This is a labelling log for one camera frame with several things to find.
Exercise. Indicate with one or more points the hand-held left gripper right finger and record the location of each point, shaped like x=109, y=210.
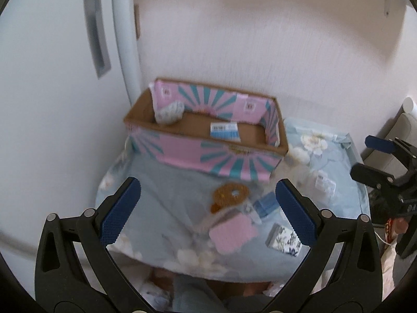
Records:
x=296, y=213

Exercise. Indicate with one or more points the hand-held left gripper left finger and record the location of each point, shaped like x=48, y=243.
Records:
x=119, y=212

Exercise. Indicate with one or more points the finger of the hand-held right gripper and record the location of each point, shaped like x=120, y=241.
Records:
x=374, y=143
x=368, y=173

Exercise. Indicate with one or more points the floral patterned packet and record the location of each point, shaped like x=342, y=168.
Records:
x=283, y=241

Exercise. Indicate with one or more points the small blue box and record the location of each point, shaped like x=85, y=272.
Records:
x=265, y=205

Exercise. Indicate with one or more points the clear plastic packet white label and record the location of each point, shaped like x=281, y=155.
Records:
x=325, y=182

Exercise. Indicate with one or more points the pink fluffy plush item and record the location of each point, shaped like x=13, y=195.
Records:
x=232, y=233

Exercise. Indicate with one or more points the brown plush toy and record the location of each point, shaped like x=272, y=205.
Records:
x=228, y=195

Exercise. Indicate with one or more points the pink teal striped cardboard box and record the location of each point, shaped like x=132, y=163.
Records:
x=215, y=156

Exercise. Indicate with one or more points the beige padded headboard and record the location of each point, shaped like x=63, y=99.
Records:
x=387, y=137

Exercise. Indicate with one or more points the white cup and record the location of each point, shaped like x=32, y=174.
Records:
x=409, y=106

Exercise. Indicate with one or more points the light blue floral blanket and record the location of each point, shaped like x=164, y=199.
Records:
x=169, y=195

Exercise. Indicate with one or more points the pink white cloth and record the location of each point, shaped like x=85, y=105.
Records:
x=391, y=260

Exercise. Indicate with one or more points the white blue labelled box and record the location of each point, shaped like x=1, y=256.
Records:
x=224, y=132

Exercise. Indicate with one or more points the white blue patterned tissue pack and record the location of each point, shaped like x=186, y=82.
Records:
x=167, y=112

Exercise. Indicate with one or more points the white wardrobe door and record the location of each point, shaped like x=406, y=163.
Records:
x=49, y=120

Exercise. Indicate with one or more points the brown wooden wall strip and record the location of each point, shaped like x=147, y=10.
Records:
x=138, y=19

